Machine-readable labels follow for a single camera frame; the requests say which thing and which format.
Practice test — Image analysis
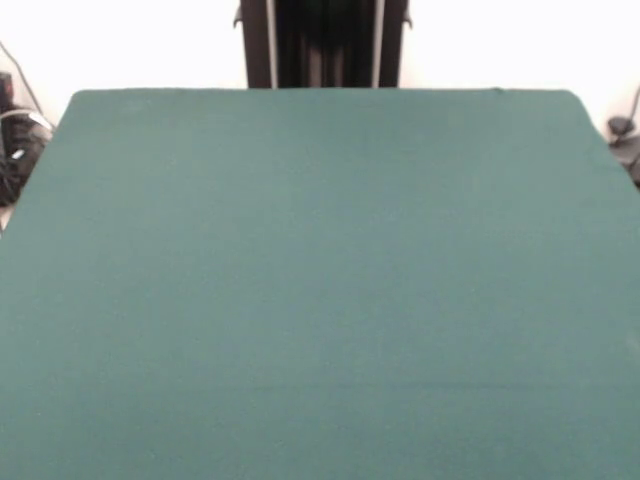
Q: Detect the dark green table cloth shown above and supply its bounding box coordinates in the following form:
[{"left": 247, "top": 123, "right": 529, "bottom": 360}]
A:
[{"left": 0, "top": 87, "right": 640, "bottom": 480}]

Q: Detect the dark grey stand base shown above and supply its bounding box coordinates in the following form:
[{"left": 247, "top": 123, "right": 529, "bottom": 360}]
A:
[
  {"left": 0, "top": 71, "right": 55, "bottom": 208},
  {"left": 606, "top": 115, "right": 640, "bottom": 187}
]

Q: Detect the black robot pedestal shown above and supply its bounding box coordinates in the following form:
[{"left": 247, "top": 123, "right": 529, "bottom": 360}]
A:
[{"left": 232, "top": 0, "right": 414, "bottom": 90}]

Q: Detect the thin grey cable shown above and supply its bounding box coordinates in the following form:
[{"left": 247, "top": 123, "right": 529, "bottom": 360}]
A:
[{"left": 0, "top": 39, "right": 45, "bottom": 115}]

